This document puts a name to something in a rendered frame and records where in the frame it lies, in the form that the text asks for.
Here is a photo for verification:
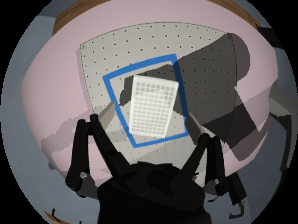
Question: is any blue tape outline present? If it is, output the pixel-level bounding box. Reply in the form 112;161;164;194
102;53;189;148

